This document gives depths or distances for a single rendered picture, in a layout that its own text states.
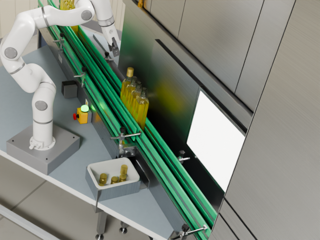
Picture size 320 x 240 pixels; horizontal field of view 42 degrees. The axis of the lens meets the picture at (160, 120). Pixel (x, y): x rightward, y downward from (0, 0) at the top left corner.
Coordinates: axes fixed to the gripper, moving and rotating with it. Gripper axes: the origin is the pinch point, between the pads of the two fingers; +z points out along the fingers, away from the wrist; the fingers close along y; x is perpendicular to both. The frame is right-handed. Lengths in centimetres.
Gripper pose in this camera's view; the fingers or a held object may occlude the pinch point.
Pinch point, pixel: (114, 49)
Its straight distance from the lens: 204.0
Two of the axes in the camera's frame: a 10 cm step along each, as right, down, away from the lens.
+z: 1.5, 7.1, 6.9
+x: -8.9, 4.0, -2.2
